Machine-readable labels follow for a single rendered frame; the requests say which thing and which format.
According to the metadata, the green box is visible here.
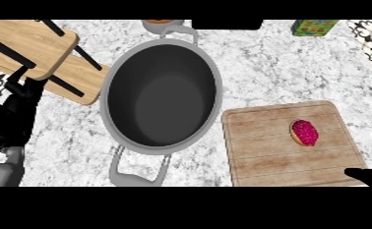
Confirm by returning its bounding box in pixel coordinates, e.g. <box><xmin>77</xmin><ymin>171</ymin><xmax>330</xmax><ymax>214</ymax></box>
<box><xmin>290</xmin><ymin>20</ymin><xmax>342</xmax><ymax>38</ymax></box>

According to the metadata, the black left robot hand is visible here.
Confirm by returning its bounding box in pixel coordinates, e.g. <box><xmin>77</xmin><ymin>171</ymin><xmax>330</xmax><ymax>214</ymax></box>
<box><xmin>0</xmin><ymin>66</ymin><xmax>51</xmax><ymax>149</ymax></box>

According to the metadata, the brown wooden cutting board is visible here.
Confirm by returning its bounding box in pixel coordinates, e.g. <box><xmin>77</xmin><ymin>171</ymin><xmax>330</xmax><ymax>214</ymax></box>
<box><xmin>222</xmin><ymin>100</ymin><xmax>370</xmax><ymax>188</ymax></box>

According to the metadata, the large grey pot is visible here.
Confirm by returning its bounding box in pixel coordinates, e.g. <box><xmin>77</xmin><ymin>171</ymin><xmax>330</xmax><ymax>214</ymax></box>
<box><xmin>99</xmin><ymin>26</ymin><xmax>226</xmax><ymax>188</ymax></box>

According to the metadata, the black appliance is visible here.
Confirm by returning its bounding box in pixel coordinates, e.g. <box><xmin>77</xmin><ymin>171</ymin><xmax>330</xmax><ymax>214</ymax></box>
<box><xmin>191</xmin><ymin>20</ymin><xmax>265</xmax><ymax>31</ymax></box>

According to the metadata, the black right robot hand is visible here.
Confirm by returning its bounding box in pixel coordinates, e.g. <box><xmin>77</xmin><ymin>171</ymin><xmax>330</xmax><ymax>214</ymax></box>
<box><xmin>343</xmin><ymin>167</ymin><xmax>372</xmax><ymax>187</ymax></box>

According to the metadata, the pale wooden tiered rack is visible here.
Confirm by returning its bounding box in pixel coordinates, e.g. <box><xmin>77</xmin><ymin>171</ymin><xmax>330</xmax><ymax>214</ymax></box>
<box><xmin>0</xmin><ymin>20</ymin><xmax>113</xmax><ymax>106</ymax></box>

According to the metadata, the black white patterned object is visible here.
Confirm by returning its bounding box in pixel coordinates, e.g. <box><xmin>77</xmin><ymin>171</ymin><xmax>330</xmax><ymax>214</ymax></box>
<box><xmin>346</xmin><ymin>20</ymin><xmax>372</xmax><ymax>62</ymax></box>

